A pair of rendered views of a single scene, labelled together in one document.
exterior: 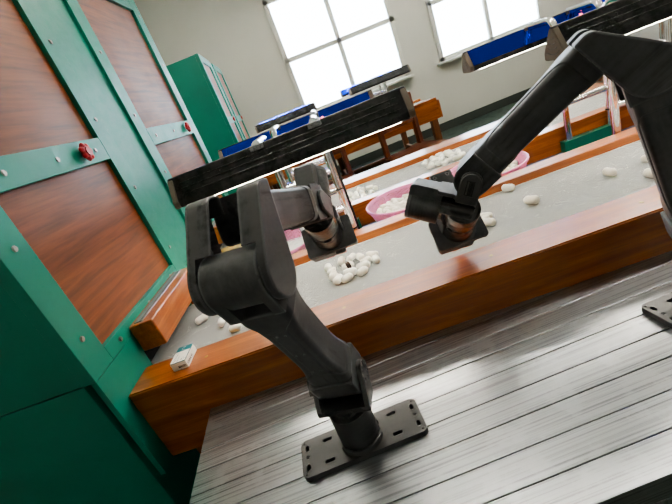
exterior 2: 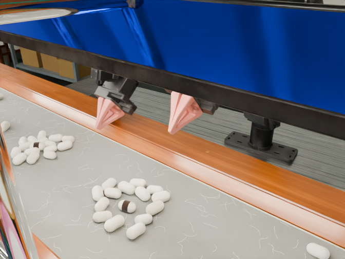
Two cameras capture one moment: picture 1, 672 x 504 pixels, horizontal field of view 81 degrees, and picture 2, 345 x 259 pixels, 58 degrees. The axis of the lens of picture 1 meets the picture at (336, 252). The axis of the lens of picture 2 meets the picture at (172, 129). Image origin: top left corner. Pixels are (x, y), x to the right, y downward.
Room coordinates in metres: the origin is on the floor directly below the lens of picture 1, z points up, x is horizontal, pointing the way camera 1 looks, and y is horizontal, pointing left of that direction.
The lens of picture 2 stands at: (1.25, 0.30, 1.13)
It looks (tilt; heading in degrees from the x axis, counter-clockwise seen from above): 28 degrees down; 214
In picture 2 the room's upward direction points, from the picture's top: straight up
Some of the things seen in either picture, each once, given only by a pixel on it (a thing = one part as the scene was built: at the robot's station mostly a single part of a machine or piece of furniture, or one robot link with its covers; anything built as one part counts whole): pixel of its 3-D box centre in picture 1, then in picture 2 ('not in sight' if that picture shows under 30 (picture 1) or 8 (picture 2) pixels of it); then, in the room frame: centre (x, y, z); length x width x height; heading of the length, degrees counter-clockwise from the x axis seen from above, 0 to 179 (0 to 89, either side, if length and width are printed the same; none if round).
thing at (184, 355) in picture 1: (183, 357); not in sight; (0.75, 0.39, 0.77); 0.06 x 0.04 x 0.02; 175
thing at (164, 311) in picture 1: (169, 303); not in sight; (0.97, 0.46, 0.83); 0.30 x 0.06 x 0.07; 175
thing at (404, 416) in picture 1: (355, 422); (261, 135); (0.46, 0.07, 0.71); 0.20 x 0.07 x 0.08; 90
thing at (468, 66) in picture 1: (547, 29); not in sight; (1.47, -1.00, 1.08); 0.62 x 0.08 x 0.07; 85
